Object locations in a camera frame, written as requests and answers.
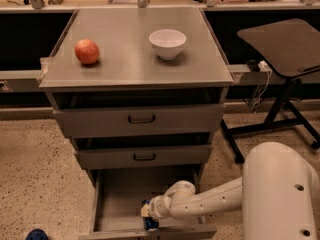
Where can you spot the middle grey drawer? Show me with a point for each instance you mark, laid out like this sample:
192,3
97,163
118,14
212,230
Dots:
143,157

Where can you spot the blue pepsi can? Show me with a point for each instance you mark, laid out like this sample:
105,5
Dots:
149,223

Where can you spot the black rolling side table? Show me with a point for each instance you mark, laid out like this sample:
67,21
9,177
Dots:
291,50

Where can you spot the white ceramic bowl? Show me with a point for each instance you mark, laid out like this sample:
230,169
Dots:
167,43

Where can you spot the top grey drawer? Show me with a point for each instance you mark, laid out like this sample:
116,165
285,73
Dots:
139,121

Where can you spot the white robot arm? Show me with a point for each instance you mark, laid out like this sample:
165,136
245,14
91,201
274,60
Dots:
274,194

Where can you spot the grey drawer cabinet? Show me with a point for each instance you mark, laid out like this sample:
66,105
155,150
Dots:
128,73

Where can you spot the bottom grey drawer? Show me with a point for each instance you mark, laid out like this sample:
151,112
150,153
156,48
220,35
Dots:
119,194

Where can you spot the blue shoe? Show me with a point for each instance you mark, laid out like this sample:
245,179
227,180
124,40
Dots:
37,234

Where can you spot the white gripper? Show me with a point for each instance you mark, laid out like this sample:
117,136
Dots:
155,207

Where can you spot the red apple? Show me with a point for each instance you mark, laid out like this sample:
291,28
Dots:
86,51

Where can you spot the grey drawer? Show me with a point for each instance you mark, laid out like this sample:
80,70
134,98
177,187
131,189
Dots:
119,194
143,157
139,121

